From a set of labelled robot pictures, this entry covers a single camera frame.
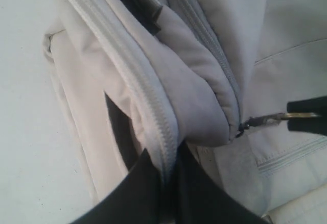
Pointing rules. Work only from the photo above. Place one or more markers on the beige fabric duffel bag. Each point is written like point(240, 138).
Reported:
point(136, 75)

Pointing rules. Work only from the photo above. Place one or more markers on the metal zipper pull with ring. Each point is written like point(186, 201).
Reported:
point(272, 120)

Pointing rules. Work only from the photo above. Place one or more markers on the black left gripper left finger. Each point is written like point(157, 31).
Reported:
point(141, 197)

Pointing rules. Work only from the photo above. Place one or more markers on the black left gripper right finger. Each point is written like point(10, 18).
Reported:
point(200, 200)

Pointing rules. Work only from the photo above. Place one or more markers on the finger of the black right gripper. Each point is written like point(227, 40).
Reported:
point(308, 125)
point(313, 105)

